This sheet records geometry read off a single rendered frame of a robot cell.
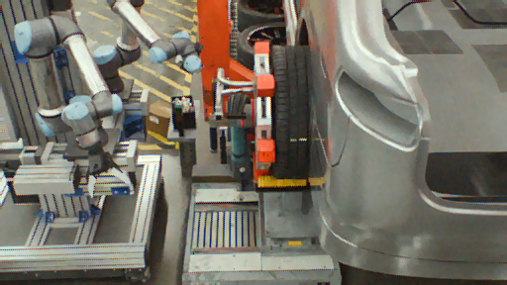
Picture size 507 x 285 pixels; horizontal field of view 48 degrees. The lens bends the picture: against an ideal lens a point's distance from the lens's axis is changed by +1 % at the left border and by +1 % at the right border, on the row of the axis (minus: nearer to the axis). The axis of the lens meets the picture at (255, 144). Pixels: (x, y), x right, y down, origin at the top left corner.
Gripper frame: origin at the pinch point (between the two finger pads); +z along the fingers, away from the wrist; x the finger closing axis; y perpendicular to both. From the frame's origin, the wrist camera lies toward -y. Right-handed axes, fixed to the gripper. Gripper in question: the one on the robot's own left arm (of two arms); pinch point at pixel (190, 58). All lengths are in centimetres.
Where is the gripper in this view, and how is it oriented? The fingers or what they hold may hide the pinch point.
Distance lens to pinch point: 299.6
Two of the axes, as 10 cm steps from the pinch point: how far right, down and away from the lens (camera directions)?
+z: -1.7, -1.6, 9.7
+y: -4.7, 8.8, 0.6
